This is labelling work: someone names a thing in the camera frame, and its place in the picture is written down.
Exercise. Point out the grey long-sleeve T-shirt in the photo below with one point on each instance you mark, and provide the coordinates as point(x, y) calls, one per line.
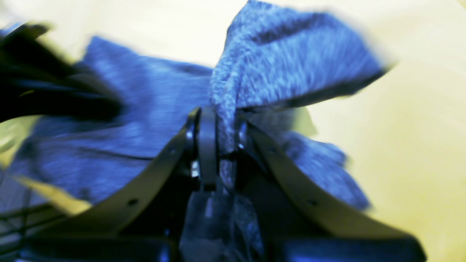
point(275, 60)

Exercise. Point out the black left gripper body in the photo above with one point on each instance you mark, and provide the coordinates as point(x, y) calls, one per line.
point(34, 81)

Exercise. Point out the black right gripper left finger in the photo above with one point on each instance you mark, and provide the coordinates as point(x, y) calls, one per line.
point(143, 221)

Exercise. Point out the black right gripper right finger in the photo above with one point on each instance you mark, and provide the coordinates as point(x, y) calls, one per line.
point(299, 221)

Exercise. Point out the yellow table cloth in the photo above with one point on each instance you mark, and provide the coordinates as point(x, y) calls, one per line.
point(405, 134)

